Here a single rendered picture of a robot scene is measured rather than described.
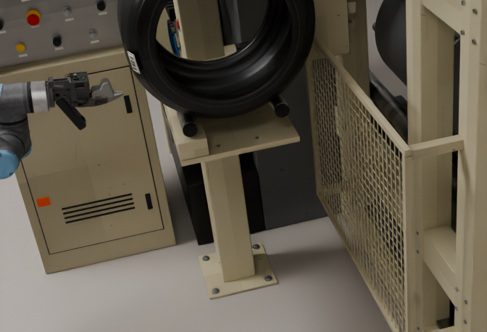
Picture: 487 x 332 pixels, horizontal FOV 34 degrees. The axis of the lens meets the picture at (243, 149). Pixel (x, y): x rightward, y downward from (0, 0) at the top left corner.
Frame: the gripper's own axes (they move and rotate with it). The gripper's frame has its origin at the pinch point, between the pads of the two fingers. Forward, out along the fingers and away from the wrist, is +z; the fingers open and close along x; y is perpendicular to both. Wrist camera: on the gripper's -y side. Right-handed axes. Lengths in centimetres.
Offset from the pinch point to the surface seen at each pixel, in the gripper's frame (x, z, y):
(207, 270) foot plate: 34, 31, -96
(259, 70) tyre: 10.4, 45.3, -0.5
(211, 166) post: 25, 32, -43
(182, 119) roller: -7.2, 17.8, -6.1
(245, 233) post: 25, 44, -74
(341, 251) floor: 28, 84, -91
